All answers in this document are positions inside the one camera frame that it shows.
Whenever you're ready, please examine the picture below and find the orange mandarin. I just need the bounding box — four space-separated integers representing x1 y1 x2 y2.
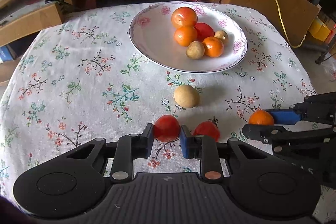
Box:
248 110 274 126
202 36 224 58
174 26 198 47

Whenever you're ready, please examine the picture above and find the red cherry tomato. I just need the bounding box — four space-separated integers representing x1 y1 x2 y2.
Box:
194 23 215 42
153 115 181 143
193 121 221 141

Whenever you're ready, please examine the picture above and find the beige longan fruit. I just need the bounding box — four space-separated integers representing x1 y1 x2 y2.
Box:
186 41 205 60
214 30 230 45
174 85 200 109

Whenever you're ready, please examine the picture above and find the large red apple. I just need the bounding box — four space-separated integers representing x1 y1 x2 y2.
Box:
171 6 198 28

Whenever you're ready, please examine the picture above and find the yellow box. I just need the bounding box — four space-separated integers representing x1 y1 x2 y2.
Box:
308 18 330 42

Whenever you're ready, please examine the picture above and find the floral white tablecloth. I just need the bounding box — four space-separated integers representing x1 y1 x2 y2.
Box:
0 1 336 222

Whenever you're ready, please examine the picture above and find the white floral ceramic plate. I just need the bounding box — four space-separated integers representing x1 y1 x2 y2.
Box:
129 1 248 74

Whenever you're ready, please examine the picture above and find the blue white box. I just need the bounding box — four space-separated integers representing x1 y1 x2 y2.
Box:
0 46 14 63

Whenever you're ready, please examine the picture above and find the silver media player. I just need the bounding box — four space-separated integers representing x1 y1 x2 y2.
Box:
1 0 62 26

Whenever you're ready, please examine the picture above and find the yellow cable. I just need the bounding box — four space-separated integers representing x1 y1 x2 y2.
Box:
236 0 308 50

